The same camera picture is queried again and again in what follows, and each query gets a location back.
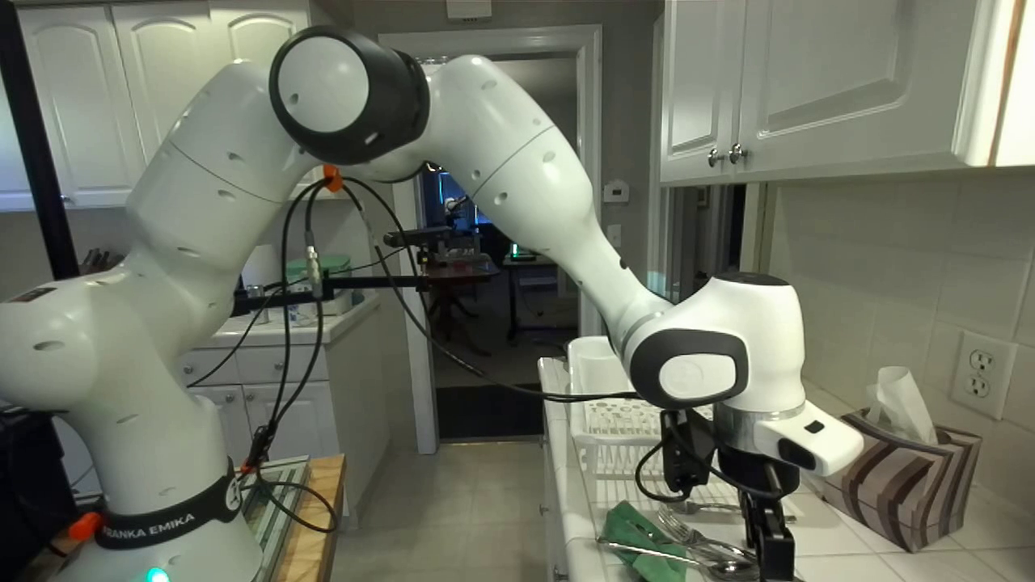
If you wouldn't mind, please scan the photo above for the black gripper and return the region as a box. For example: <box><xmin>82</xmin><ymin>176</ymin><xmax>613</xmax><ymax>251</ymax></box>
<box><xmin>720</xmin><ymin>448</ymin><xmax>808</xmax><ymax>582</ymax></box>

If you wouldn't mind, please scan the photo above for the silver metal fork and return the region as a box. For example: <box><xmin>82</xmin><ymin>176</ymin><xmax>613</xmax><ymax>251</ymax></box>
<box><xmin>642</xmin><ymin>503</ymin><xmax>758</xmax><ymax>559</ymax></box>
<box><xmin>655</xmin><ymin>491</ymin><xmax>749</xmax><ymax>527</ymax></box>

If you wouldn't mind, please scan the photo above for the green cloth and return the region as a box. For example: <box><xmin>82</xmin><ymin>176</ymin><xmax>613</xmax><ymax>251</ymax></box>
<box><xmin>596</xmin><ymin>499</ymin><xmax>693</xmax><ymax>582</ymax></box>

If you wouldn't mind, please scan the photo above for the striped tissue box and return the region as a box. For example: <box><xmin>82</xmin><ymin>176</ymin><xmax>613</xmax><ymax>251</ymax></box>
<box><xmin>806</xmin><ymin>365</ymin><xmax>987</xmax><ymax>557</ymax></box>

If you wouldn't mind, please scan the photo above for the white plastic dish rack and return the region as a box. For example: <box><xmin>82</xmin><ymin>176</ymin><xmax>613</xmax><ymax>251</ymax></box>
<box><xmin>563</xmin><ymin>331</ymin><xmax>834</xmax><ymax>509</ymax></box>

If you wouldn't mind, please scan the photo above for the dark dining table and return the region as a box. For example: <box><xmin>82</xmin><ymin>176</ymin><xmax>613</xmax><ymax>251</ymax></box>
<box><xmin>414</xmin><ymin>250</ymin><xmax>591</xmax><ymax>359</ymax></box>

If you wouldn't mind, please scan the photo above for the white base cabinet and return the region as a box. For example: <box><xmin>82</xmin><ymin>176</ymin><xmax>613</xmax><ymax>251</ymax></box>
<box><xmin>174</xmin><ymin>287</ymin><xmax>397</xmax><ymax>520</ymax></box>

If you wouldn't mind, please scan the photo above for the wooden table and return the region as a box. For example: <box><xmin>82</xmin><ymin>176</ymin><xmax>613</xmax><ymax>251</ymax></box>
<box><xmin>262</xmin><ymin>448</ymin><xmax>349</xmax><ymax>582</ymax></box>

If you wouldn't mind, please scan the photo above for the white upper kitchen cabinet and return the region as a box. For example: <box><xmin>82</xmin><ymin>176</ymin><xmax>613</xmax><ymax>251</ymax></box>
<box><xmin>655</xmin><ymin>0</ymin><xmax>1035</xmax><ymax>187</ymax></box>
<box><xmin>0</xmin><ymin>0</ymin><xmax>326</xmax><ymax>213</ymax></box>

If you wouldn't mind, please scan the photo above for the black boom pole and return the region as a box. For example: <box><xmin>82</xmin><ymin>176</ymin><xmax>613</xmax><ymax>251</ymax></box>
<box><xmin>229</xmin><ymin>269</ymin><xmax>441</xmax><ymax>321</ymax></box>

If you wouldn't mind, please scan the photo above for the green box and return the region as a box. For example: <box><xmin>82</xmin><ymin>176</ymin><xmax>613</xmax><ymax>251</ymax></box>
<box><xmin>310</xmin><ymin>251</ymin><xmax>360</xmax><ymax>283</ymax></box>

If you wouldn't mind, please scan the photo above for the black vertical pole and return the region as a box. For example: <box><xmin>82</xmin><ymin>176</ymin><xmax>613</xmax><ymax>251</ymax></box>
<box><xmin>0</xmin><ymin>0</ymin><xmax>86</xmax><ymax>283</ymax></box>

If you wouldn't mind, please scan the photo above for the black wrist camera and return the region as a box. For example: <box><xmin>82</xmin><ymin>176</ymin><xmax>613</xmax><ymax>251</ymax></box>
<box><xmin>656</xmin><ymin>404</ymin><xmax>722</xmax><ymax>503</ymax></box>

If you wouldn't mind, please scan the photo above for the long black cable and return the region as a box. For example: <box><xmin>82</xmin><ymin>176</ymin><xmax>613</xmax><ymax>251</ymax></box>
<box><xmin>340</xmin><ymin>173</ymin><xmax>758</xmax><ymax>509</ymax></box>
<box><xmin>240</xmin><ymin>179</ymin><xmax>340</xmax><ymax>537</ymax></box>

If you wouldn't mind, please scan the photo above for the white wall outlet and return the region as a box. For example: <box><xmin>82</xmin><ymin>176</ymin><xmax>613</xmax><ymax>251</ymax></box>
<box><xmin>949</xmin><ymin>329</ymin><xmax>1020</xmax><ymax>420</ymax></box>

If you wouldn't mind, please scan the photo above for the black camera on stand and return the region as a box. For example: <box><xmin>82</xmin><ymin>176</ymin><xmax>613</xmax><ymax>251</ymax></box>
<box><xmin>379</xmin><ymin>222</ymin><xmax>462</xmax><ymax>256</ymax></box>

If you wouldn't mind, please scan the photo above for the grey metal frame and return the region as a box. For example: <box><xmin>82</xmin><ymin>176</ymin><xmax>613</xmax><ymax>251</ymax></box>
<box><xmin>240</xmin><ymin>454</ymin><xmax>313</xmax><ymax>547</ymax></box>

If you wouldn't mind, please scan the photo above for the orange cable clip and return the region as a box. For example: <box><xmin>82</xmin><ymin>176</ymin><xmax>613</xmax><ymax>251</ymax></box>
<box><xmin>317</xmin><ymin>159</ymin><xmax>349</xmax><ymax>200</ymax></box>

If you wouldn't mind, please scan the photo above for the orange clamp handle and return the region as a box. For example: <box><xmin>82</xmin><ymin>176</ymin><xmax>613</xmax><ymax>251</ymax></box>
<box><xmin>58</xmin><ymin>509</ymin><xmax>107</xmax><ymax>547</ymax></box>

